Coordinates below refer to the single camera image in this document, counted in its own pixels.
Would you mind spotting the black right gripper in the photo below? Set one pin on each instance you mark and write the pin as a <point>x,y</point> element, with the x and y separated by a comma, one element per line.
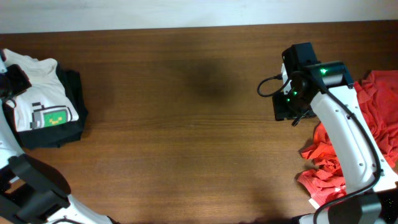
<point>280,107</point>

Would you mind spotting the red printed t-shirt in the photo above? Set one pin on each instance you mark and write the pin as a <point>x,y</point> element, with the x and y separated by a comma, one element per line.
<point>377,98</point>

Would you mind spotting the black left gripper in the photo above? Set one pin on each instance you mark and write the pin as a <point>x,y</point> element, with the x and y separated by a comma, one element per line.
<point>15,78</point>

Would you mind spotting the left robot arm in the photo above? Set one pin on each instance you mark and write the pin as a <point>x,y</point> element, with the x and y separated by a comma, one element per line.
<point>33,191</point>

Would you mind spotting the white t-shirt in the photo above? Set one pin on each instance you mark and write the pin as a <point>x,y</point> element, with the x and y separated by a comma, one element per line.
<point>45,103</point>

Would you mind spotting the folded black clothes stack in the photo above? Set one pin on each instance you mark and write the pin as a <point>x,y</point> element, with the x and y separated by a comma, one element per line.
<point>58,135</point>

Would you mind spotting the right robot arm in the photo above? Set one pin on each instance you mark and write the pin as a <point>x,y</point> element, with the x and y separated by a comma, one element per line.
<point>327,90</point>

